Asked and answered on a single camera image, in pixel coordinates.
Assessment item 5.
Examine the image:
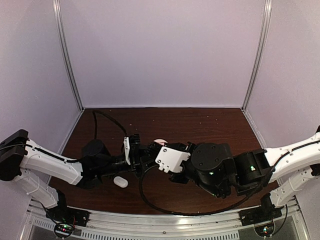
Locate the pink earbud charging case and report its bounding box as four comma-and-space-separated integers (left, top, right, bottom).
154, 138, 168, 146

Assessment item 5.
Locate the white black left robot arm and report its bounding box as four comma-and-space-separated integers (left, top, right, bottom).
0, 129, 157, 222

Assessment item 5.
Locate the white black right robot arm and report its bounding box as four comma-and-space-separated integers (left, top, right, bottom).
156, 131, 320, 221

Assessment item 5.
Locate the white oval charging case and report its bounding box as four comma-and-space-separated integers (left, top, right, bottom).
113, 176, 129, 189

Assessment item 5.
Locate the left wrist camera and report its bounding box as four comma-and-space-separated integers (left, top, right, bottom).
123, 133, 141, 167

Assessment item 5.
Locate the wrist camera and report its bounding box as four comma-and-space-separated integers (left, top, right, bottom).
147, 142, 191, 173
123, 133, 141, 167

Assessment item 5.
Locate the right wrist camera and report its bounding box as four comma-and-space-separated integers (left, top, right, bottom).
147, 142, 191, 173

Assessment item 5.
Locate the black left braided cable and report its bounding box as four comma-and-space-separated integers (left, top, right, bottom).
91, 109, 130, 141

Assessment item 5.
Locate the black braided cable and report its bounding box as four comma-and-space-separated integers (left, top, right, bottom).
139, 166, 273, 216
91, 109, 130, 141

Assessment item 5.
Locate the black right braided cable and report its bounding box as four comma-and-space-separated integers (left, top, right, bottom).
139, 166, 273, 216

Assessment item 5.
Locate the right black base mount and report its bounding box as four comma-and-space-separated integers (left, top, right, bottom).
238, 193, 284, 226

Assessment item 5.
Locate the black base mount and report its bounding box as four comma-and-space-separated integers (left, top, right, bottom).
46, 190, 90, 227
238, 193, 284, 226

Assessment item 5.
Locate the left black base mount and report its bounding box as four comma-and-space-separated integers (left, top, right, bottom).
46, 190, 90, 227

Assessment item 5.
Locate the aluminium front frame rail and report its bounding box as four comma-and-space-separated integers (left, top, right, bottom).
18, 198, 310, 240

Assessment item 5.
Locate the left aluminium corner post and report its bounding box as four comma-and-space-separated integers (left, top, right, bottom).
52, 0, 84, 112

